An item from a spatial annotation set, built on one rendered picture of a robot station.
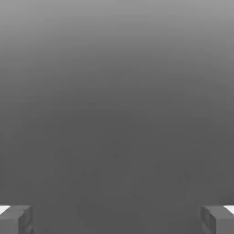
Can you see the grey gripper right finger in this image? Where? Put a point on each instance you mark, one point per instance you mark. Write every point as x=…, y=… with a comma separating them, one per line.
x=221, y=219

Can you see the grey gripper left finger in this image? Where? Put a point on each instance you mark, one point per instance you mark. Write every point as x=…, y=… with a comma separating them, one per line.
x=12, y=219

